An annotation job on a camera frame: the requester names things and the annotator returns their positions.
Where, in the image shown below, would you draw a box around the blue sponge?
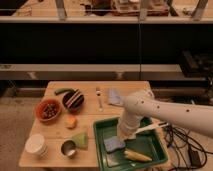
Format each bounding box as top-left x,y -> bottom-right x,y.
104,136 -> 126,153

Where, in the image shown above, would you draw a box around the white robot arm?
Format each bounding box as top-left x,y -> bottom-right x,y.
117,90 -> 213,140

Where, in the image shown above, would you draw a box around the metal cup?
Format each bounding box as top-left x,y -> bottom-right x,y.
61,140 -> 76,158

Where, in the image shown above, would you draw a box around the yellow corn cob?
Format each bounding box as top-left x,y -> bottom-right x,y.
124,150 -> 151,162

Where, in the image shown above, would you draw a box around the green plastic tray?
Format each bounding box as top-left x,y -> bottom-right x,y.
93,117 -> 168,171

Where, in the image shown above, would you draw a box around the white dish brush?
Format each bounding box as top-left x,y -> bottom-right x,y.
133,122 -> 169,138

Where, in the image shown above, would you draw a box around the blue cloth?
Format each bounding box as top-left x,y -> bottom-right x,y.
108,88 -> 123,106

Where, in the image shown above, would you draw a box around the orange fruit toy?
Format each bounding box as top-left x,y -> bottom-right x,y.
65,115 -> 77,129

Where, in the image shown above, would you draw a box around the brown striped bowl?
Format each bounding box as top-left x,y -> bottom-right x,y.
62,89 -> 84,113

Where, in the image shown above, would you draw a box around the black power adapter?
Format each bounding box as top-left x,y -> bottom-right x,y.
188,149 -> 201,167

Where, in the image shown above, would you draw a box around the orange bowl with food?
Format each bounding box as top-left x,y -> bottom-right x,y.
34,99 -> 62,122

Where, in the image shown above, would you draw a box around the black cables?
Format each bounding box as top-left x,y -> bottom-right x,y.
163,124 -> 213,171

